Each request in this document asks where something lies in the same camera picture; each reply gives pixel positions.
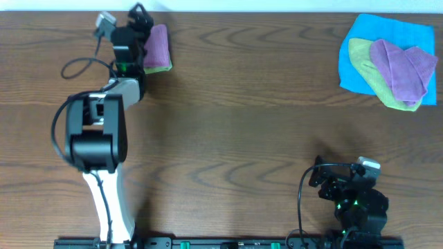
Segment purple cloth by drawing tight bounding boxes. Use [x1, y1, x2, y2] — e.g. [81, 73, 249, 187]
[370, 39, 438, 107]
[143, 24, 172, 68]

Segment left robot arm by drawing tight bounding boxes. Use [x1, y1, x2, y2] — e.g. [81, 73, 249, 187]
[51, 3, 154, 248]

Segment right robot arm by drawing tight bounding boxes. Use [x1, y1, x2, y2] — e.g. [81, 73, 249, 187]
[309, 156, 389, 243]

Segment folded green cloth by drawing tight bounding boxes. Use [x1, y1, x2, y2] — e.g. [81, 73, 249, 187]
[144, 62, 172, 75]

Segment green cloth in pile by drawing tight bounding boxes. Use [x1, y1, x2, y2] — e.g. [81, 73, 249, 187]
[348, 38, 422, 111]

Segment purple cloth in pile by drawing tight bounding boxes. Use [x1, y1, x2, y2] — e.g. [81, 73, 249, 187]
[370, 39, 438, 107]

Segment blue cloth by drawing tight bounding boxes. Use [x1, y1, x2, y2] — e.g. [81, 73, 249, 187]
[338, 14, 438, 105]

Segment right black cable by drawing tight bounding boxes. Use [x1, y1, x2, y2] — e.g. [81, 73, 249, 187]
[285, 162, 357, 249]

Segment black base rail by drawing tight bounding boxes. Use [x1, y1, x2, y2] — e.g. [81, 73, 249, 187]
[53, 236, 405, 249]

